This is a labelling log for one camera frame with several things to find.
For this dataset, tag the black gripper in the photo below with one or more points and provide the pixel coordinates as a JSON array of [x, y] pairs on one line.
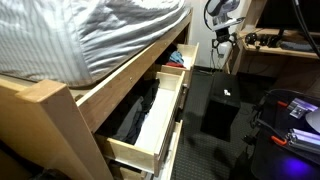
[[224, 35]]

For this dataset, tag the light wooden drawer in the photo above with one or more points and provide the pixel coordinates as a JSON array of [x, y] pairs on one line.
[[174, 150], [160, 116], [191, 55]]

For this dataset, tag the black desk gadget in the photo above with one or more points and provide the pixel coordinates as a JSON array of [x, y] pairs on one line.
[[266, 40]]

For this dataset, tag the white sticker on tower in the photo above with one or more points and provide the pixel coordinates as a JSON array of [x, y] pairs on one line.
[[227, 92]]

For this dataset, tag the blue garment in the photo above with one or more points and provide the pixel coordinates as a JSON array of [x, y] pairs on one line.
[[176, 56]]

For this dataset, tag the wooden desk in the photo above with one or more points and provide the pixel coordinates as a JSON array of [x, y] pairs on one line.
[[276, 50]]

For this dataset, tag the red garment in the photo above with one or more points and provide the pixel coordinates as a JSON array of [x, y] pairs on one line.
[[175, 65]]

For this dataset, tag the black monitor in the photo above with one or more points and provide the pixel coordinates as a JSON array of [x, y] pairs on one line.
[[283, 13]]

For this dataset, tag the grey folded cloth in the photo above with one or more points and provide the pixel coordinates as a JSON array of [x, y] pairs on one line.
[[296, 45]]

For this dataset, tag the black computer tower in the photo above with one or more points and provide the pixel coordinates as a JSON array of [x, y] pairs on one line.
[[220, 116]]

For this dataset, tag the orange and black clamp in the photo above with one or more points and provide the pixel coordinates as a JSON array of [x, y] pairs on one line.
[[278, 140], [282, 104]]

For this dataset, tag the dark navy garment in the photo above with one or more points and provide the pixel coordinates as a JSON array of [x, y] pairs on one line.
[[151, 95]]

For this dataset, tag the black perforated breadboard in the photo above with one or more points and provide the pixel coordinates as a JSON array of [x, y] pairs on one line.
[[283, 123]]

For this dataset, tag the grey garment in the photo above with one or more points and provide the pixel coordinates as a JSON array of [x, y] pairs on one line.
[[131, 121]]

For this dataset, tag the silver aluminium extrusion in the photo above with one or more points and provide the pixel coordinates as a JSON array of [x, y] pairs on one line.
[[303, 140]]

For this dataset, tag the mattress with grey sheet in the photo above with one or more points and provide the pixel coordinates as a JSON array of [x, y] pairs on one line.
[[83, 33]]

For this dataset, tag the white wall box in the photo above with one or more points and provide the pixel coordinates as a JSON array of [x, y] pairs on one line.
[[225, 55]]

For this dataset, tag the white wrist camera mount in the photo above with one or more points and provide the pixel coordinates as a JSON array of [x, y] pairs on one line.
[[228, 23]]

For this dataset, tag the wooden bed frame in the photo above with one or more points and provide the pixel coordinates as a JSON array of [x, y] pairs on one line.
[[116, 90]]

